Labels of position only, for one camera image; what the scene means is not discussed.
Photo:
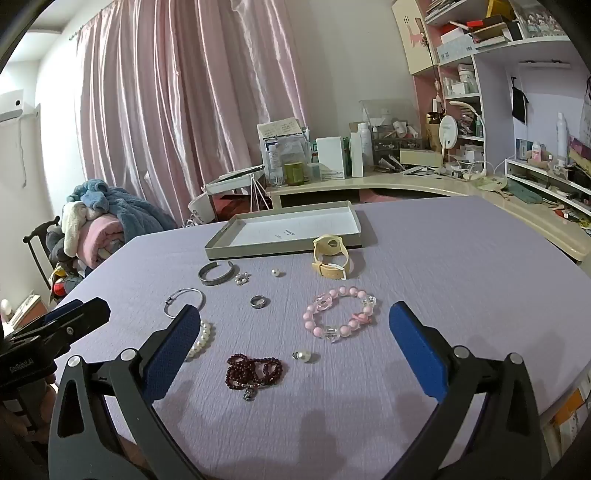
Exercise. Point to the yellow wrist watch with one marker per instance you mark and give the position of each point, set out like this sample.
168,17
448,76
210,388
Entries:
325,265

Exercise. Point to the round white mirror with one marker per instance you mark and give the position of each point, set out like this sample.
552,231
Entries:
448,131

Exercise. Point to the pink curtain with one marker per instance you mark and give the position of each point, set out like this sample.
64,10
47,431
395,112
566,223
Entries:
184,92

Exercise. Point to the clear acrylic organizer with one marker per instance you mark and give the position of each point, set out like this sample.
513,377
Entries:
392,124

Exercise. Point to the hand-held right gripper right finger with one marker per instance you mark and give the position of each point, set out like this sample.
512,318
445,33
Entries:
415,350

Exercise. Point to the small silver flower charm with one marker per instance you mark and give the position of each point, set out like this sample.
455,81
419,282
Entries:
242,278

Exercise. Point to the green glass jar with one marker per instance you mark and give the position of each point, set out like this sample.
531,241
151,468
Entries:
294,174

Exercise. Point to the shallow grey cardboard tray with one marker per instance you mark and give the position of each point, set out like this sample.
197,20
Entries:
295,228

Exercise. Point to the cream cabinet with pink print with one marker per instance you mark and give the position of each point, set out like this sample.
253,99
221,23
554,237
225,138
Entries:
413,37

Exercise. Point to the cream blanket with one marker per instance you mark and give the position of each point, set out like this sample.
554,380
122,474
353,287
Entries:
74,226

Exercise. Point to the tall white box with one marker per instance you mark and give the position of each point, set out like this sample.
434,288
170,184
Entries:
358,154

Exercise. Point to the black wooden chair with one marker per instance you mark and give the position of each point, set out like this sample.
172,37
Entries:
39,251

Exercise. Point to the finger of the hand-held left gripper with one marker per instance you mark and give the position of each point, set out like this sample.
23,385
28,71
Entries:
81,316

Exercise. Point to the thin silver bangle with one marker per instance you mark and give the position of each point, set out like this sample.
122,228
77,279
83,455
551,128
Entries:
173,295

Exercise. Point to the white spray bottle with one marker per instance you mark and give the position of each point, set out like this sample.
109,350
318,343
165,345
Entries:
561,138

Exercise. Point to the pearl earring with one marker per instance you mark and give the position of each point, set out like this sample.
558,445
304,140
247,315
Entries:
302,356

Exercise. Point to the beige curved desk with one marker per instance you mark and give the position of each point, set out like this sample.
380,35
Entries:
369,182

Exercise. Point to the white bookshelf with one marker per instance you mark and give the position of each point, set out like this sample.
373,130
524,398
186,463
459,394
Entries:
494,69

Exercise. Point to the wide silver cuff bangle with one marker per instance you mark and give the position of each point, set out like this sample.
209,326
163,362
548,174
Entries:
213,278

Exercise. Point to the blue fluffy blanket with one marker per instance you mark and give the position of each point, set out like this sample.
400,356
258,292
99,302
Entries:
124,207

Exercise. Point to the white desktop riser shelf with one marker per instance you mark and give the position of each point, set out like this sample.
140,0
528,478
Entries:
540,177

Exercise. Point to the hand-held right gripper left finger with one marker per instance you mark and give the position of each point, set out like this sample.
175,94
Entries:
171,353

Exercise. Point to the black hanging pouch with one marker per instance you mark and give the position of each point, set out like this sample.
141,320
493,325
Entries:
519,104

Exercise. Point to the white air conditioner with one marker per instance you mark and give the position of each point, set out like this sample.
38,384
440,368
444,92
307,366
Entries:
14,106

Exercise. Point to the pink blanket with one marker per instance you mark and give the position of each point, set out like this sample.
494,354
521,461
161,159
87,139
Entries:
104,235

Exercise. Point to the white square box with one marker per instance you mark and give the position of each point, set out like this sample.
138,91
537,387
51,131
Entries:
330,159

